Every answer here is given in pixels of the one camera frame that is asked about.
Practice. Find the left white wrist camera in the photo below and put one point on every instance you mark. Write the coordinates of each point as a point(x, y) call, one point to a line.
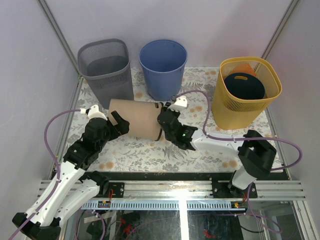
point(93, 112)

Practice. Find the grey mesh waste basket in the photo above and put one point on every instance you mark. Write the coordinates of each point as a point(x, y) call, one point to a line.
point(106, 66)

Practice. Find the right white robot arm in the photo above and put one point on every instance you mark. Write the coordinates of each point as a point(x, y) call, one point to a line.
point(256, 156)

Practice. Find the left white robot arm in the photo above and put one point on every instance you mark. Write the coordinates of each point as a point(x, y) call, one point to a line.
point(62, 180)

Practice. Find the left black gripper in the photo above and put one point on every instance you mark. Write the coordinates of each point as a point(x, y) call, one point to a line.
point(123, 127)

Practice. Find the yellow mesh waste basket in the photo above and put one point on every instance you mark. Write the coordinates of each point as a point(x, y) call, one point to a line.
point(232, 113)

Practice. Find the aluminium mounting rail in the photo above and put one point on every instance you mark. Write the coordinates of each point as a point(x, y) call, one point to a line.
point(169, 195)

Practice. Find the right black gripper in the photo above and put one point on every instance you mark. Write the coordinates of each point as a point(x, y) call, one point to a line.
point(172, 111)

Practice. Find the floral table cloth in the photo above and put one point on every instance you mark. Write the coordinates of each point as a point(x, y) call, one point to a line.
point(131, 154)

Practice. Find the beige bin with black rim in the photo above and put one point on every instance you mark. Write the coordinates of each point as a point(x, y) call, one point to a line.
point(142, 117)

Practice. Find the orange insert in yellow basket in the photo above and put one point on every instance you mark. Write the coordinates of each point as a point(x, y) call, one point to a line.
point(244, 68)

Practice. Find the blue plastic bucket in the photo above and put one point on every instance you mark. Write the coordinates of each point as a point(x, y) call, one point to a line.
point(163, 62)

